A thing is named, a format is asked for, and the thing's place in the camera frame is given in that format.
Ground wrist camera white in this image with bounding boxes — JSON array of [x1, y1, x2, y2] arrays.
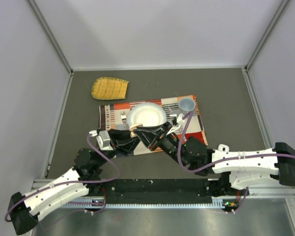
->
[[168, 113, 185, 134], [89, 130, 113, 151]]

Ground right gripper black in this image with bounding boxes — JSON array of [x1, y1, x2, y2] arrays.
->
[[135, 122, 189, 167]]

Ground colourful patchwork placemat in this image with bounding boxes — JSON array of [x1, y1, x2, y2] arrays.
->
[[98, 95, 208, 156]]

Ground aluminium frame right post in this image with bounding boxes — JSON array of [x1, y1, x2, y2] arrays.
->
[[244, 0, 291, 73]]

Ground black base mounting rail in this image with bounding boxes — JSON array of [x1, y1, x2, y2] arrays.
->
[[102, 178, 245, 205]]

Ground yellow woven cloth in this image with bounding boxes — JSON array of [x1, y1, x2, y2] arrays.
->
[[91, 77, 129, 100]]

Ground aluminium frame post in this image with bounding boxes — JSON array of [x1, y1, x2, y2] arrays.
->
[[26, 0, 73, 75], [244, 0, 291, 73]]

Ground aluminium frame front beam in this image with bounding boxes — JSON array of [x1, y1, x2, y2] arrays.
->
[[29, 178, 295, 209]]

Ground silver fork pink handle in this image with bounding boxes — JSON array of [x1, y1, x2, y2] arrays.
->
[[120, 111, 128, 130]]

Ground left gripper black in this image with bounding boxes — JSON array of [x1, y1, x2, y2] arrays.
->
[[95, 128, 141, 167]]

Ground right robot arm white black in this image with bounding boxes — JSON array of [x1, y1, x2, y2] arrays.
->
[[131, 122, 295, 195]]

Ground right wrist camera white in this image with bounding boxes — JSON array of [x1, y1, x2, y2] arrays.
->
[[168, 113, 185, 134]]

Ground white earbud charging case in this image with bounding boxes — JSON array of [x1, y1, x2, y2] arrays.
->
[[129, 122, 144, 137]]

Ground aluminium frame left post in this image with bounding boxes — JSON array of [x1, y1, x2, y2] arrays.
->
[[26, 0, 73, 75]]

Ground light blue mug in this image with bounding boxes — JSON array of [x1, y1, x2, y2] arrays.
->
[[178, 97, 196, 116]]

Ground white round plate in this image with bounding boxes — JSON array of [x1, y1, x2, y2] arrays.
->
[[127, 102, 167, 127]]

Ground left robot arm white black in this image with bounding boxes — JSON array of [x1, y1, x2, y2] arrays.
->
[[4, 129, 140, 235]]

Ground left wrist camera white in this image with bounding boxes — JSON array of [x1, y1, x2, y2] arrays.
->
[[89, 130, 113, 151]]

